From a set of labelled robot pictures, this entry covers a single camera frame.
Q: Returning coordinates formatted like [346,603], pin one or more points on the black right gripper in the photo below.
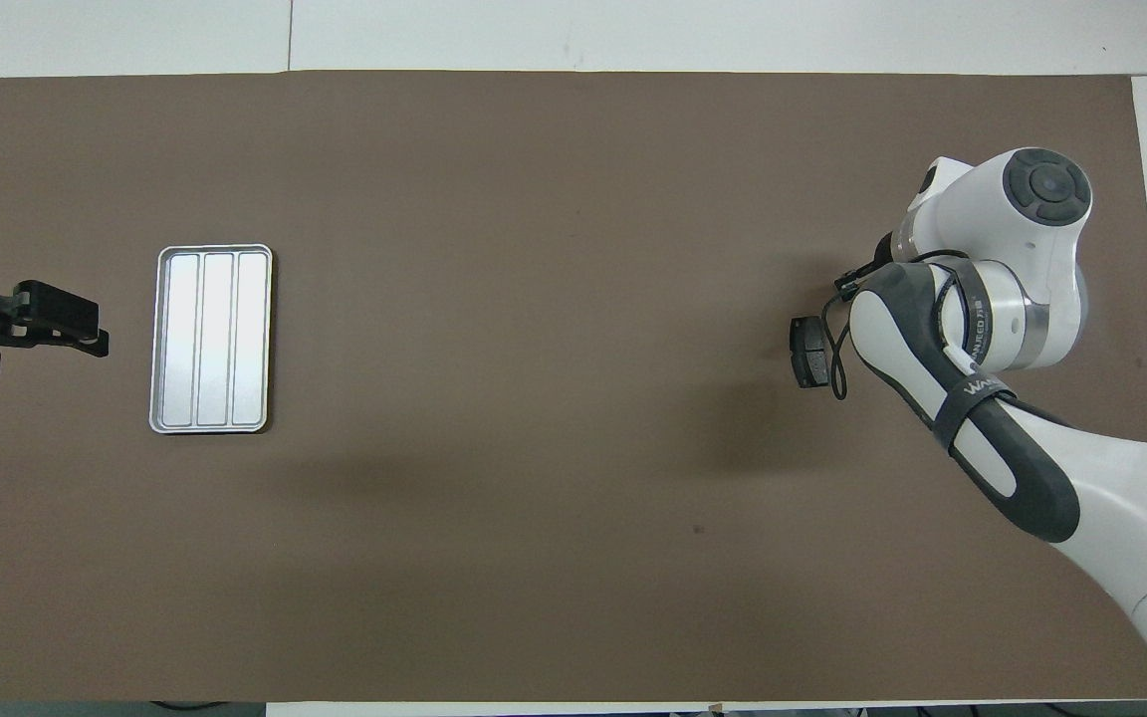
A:
[872,264]

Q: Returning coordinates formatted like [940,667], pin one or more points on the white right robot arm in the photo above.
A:
[1012,219]

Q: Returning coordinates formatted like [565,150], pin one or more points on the silver metal tray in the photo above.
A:
[210,339]

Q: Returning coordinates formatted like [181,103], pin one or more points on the rectangular dark brake pad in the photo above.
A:
[810,349]

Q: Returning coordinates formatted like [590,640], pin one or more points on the brown table mat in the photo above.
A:
[534,199]

